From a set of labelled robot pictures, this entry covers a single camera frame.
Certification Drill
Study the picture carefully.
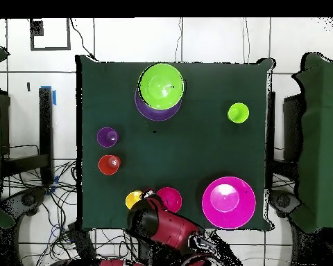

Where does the purple plastic bowl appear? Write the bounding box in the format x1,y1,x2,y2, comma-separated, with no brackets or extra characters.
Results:
134,87,183,122

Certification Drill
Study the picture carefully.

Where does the large green plastic bowl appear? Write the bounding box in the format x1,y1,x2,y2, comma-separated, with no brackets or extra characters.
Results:
138,62,185,111

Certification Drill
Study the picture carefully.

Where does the yellow plastic cup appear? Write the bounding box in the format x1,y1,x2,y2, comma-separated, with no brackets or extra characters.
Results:
125,190,144,211

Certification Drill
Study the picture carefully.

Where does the small crimson plastic bowl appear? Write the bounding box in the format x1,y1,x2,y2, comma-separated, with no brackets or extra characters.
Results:
155,186,183,213

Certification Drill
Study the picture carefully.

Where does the orange plastic cup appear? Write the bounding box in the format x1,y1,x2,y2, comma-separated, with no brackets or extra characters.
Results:
98,154,122,176

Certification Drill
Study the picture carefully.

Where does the dark green tablecloth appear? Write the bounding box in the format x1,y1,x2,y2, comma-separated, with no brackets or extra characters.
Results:
75,54,275,232

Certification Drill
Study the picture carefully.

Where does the purple plastic cup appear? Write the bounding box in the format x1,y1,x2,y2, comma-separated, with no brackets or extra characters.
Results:
96,126,120,148

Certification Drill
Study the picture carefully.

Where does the large pink plastic bowl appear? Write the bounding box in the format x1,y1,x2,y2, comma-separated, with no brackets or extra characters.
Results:
201,176,257,230

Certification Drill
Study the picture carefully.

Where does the black power strip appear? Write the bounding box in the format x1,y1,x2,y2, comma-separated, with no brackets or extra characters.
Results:
67,221,97,263

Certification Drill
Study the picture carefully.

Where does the black metal stand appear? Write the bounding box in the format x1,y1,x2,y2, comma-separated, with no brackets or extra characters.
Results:
38,87,54,186

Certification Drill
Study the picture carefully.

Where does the lime green plastic cup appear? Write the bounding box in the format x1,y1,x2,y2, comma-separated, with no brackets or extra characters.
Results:
226,102,250,125

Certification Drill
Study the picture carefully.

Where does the black office chair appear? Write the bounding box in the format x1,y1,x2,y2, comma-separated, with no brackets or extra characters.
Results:
1,186,48,222
268,189,302,218

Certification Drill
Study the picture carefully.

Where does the tangle of cables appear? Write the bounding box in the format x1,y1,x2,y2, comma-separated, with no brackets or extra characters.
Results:
1,159,141,266

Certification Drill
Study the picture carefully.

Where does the thin black cable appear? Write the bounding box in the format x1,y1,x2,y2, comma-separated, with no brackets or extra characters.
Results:
69,18,96,60

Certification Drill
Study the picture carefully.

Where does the black square frame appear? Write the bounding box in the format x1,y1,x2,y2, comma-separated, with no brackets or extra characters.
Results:
29,18,71,51

